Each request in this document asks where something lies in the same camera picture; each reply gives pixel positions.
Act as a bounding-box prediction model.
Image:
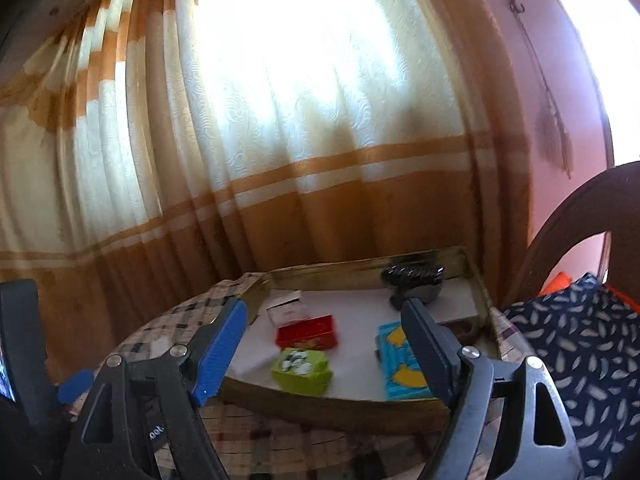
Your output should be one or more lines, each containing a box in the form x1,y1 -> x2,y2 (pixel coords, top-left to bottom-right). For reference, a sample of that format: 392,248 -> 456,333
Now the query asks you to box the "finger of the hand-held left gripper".
57,369 -> 96,404
0,278 -> 64,432

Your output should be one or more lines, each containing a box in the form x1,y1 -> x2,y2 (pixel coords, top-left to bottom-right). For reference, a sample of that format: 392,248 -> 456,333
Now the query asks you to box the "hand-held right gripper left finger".
59,297 -> 249,480

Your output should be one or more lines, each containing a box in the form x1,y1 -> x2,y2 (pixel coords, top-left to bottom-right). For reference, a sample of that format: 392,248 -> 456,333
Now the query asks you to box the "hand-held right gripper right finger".
401,298 -> 584,480

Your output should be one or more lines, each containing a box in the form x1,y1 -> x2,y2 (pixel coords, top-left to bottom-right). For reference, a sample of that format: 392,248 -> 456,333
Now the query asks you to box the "cyan box with yellow shapes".
375,321 -> 436,402

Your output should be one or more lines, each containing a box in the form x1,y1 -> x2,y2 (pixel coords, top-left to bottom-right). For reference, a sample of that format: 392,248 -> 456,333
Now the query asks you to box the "white and pink box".
265,290 -> 312,330

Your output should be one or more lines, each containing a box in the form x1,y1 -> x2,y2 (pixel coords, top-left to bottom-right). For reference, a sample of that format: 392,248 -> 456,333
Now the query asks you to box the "dark grey lumpy object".
381,261 -> 446,307

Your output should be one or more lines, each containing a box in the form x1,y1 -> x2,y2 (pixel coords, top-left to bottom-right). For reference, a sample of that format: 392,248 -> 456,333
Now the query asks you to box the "red box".
275,315 -> 339,352

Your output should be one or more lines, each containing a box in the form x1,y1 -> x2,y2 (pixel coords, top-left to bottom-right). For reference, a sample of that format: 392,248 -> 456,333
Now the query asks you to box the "green box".
271,347 -> 334,397

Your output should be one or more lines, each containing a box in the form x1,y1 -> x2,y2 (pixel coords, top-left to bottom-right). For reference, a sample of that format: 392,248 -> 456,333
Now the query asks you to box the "gold metal tin tray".
217,246 -> 501,433

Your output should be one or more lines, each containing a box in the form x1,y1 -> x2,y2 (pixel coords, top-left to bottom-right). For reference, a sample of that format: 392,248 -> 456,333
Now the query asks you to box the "white paper liner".
227,287 -> 481,401

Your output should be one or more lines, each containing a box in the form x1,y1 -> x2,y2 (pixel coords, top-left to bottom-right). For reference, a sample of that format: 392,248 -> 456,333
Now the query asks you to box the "navy feather print cloth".
502,272 -> 640,480

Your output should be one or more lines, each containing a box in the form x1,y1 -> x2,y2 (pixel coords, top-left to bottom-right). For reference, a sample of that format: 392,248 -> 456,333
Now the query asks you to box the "orange cushion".
542,271 -> 640,312

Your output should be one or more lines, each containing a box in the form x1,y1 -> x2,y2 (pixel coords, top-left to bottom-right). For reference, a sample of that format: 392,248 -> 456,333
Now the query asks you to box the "brown wooden chair back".
515,160 -> 640,306

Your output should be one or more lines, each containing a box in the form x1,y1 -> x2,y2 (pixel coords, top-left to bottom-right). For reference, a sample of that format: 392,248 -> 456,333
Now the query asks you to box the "cream and orange curtain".
0,0 -> 536,386

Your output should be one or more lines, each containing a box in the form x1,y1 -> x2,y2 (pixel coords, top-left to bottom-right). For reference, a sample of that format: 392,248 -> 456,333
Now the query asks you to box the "tasselled curtain tieback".
517,7 -> 574,179

